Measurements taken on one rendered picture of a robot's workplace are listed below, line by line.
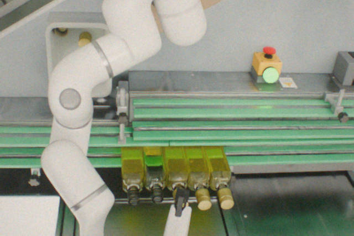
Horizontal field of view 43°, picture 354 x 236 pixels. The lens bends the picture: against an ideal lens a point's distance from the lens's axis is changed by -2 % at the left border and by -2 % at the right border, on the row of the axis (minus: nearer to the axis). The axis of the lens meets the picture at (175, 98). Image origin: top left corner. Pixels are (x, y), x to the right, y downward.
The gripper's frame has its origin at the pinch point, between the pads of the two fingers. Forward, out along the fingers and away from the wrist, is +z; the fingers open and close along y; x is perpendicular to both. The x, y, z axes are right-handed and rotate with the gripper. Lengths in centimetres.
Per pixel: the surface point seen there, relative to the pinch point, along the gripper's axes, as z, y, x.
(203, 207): 0.6, -0.8, -5.7
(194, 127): 24.4, 5.9, 0.1
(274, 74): 36.4, 20.5, -20.3
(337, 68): 50, 19, -41
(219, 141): 22.1, 4.3, -7.6
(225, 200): 2.0, 1.4, -10.8
